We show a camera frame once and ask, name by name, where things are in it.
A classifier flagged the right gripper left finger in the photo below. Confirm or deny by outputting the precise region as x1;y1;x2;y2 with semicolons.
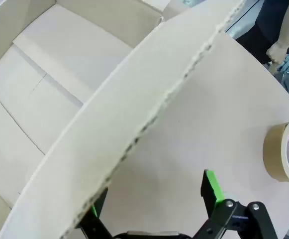
78;186;115;239

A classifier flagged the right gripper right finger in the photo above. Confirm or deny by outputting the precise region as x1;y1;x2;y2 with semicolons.
193;170;279;239

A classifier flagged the brown packing tape roll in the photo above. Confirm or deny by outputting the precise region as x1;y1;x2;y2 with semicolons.
263;121;289;185

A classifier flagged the large brown cardboard box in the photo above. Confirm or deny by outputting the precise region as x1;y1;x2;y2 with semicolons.
0;0;246;239

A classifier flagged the person's left forearm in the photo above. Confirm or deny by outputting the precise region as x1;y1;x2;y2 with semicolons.
275;0;289;54

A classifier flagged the person's left hand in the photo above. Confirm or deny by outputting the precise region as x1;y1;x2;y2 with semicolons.
266;41;289;64

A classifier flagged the person in navy t-shirt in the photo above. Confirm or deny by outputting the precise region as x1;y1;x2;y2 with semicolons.
235;0;289;65

